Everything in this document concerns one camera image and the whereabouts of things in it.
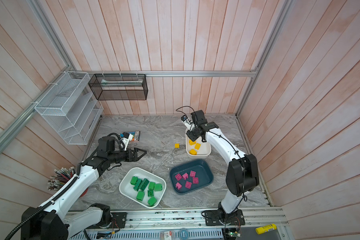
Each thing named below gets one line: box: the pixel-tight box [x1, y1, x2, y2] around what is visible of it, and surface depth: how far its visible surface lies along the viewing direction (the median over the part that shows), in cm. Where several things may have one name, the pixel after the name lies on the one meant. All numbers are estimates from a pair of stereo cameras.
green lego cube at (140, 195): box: [136, 191, 146, 201], surface depth 81 cm
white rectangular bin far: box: [185, 128, 212, 159], surface depth 102 cm
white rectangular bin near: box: [119, 167, 167, 209], surface depth 85 cm
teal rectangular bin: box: [169, 159, 214, 195], surface depth 89 cm
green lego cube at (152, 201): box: [147, 196, 157, 207], surface depth 80 cm
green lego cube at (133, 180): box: [130, 176, 139, 185], surface depth 86 cm
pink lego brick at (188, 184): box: [184, 181, 192, 189], surface depth 85 cm
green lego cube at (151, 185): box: [148, 181, 156, 190], surface depth 85 cm
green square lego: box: [147, 190, 154, 197], surface depth 82 cm
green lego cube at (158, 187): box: [154, 183, 163, 192], surface depth 84 cm
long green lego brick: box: [133, 178, 143, 192], surface depth 84 cm
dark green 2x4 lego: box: [139, 178, 150, 192], surface depth 85 cm
